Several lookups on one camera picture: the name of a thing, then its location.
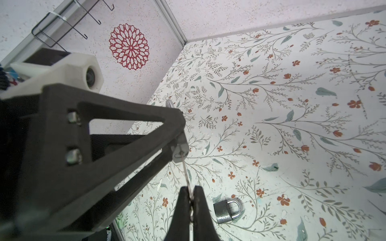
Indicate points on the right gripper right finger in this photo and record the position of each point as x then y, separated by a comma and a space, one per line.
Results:
203, 227

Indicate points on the silver key with ring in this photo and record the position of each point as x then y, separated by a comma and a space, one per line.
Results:
190, 191

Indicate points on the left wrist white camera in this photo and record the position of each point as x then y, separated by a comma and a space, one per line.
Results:
48, 66

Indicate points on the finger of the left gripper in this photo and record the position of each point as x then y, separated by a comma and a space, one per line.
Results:
106, 210
150, 145

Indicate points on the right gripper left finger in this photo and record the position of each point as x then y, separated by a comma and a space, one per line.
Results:
179, 226

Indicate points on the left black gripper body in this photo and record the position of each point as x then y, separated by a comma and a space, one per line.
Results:
55, 170

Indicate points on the black wire wall rack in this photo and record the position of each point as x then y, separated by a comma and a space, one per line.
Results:
52, 28

